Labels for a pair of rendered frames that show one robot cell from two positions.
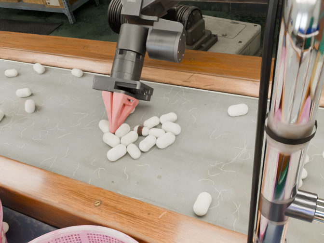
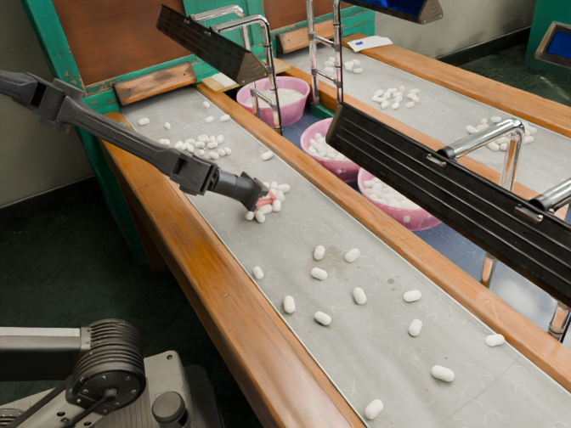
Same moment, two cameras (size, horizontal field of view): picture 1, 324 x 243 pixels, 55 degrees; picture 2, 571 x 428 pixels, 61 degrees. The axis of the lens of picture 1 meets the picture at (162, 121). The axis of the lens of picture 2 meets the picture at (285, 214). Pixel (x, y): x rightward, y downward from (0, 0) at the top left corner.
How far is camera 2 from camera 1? 1.48 m
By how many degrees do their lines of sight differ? 95
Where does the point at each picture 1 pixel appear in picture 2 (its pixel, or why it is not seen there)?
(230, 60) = (158, 207)
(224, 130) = not seen: hidden behind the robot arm
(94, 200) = (309, 166)
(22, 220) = not seen: hidden behind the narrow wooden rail
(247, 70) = (164, 194)
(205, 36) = not seen: outside the picture
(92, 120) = (280, 221)
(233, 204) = (255, 155)
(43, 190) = (332, 178)
